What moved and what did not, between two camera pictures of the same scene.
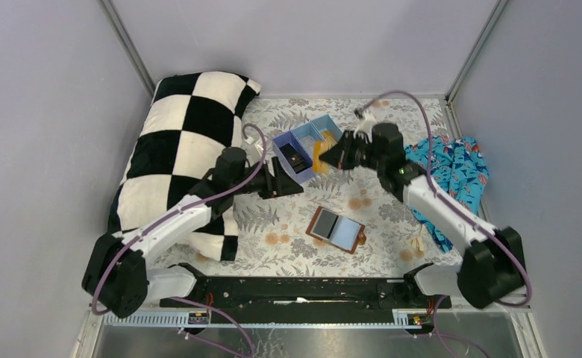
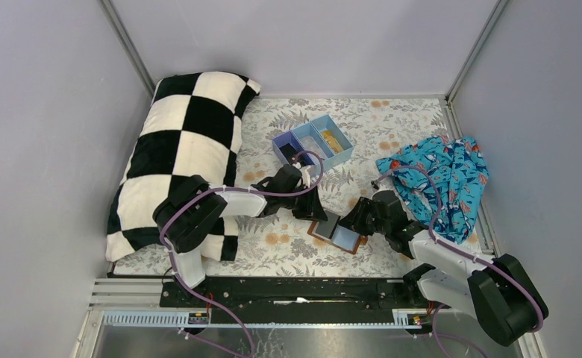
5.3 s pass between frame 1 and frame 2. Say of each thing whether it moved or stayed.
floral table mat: stayed
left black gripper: moved
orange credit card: stayed
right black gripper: moved
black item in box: stayed
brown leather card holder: stayed
